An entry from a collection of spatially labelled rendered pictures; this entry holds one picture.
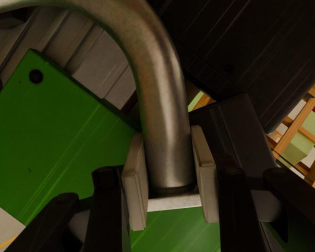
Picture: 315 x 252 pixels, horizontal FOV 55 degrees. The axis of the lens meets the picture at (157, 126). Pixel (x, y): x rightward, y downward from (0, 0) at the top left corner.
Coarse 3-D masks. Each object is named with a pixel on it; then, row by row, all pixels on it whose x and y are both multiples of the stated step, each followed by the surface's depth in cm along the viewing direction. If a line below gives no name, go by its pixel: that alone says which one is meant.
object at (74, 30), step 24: (24, 24) 23; (48, 24) 23; (72, 24) 23; (96, 24) 23; (0, 48) 24; (24, 48) 23; (48, 48) 23; (72, 48) 23; (0, 72) 24; (72, 72) 23
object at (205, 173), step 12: (192, 132) 19; (192, 144) 18; (204, 144) 16; (204, 156) 14; (204, 168) 14; (204, 180) 14; (204, 192) 14; (216, 192) 14; (204, 204) 14; (216, 204) 14; (204, 216) 14; (216, 216) 14
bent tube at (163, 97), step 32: (0, 0) 18; (32, 0) 18; (64, 0) 17; (96, 0) 17; (128, 0) 17; (128, 32) 17; (160, 32) 17; (160, 64) 17; (160, 96) 17; (160, 128) 17; (160, 160) 18; (192, 160) 18; (160, 192) 18; (192, 192) 18
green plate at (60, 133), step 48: (0, 96) 22; (48, 96) 22; (96, 96) 22; (0, 144) 23; (48, 144) 22; (96, 144) 22; (0, 192) 23; (48, 192) 23; (144, 240) 23; (192, 240) 23
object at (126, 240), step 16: (96, 176) 13; (112, 176) 13; (96, 192) 13; (112, 192) 13; (96, 208) 12; (112, 208) 11; (96, 224) 10; (112, 224) 10; (96, 240) 10; (112, 240) 9; (128, 240) 12
